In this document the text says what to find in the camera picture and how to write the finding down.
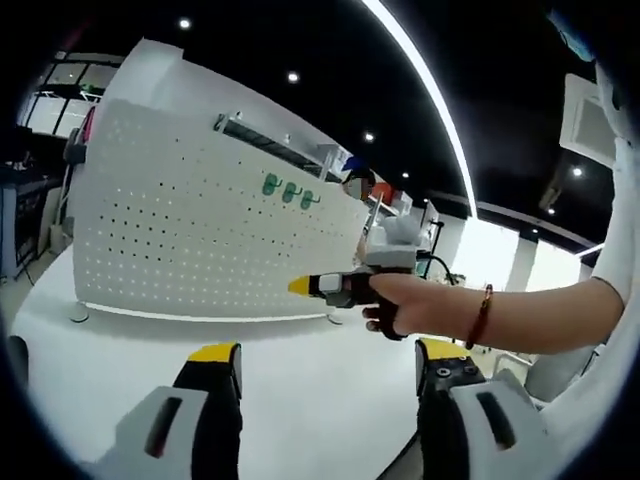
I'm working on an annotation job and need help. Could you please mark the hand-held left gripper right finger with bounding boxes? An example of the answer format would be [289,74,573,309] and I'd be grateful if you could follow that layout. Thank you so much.
[414,337,549,480]

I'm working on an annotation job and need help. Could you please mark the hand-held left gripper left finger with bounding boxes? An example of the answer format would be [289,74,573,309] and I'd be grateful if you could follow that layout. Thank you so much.
[84,341,244,480]

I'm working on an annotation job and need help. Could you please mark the white perforated mounting plate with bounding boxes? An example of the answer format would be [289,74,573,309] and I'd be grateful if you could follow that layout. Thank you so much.
[63,97,372,326]

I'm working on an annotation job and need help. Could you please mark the person's right hand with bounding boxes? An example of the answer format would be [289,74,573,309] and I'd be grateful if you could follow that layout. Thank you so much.
[362,273,484,346]

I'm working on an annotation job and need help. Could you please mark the black tripod stand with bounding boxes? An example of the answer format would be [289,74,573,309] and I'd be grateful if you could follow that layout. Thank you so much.
[430,219,467,287]

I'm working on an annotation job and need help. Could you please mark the white mesh office chair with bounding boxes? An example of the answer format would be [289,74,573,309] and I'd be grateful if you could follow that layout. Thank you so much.
[492,344,600,402]

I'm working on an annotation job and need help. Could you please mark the grey metal shelf rack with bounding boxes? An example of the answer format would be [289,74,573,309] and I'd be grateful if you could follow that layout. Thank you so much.
[214,112,352,187]

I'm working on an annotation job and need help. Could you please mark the linear ceiling light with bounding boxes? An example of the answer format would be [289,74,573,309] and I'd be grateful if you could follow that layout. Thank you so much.
[359,0,483,218]

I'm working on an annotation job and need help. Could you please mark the recessed ceiling spotlights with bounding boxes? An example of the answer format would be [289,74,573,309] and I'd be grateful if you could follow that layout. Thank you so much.
[178,17,585,217]

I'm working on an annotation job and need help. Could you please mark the person's white shirt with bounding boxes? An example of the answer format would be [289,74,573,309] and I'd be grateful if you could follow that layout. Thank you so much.
[537,49,640,480]

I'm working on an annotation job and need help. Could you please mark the ceiling air conditioner unit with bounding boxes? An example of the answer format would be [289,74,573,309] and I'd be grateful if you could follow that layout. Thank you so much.
[559,72,618,163]

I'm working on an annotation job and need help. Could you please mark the pink hanging cloth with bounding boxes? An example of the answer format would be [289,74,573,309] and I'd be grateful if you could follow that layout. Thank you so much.
[81,106,98,145]

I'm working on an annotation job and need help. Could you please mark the grey hanging bag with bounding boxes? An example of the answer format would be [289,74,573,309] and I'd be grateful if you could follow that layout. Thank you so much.
[64,129,88,167]

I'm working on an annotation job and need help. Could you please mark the red bead bracelet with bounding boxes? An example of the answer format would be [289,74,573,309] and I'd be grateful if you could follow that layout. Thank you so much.
[464,283,495,350]

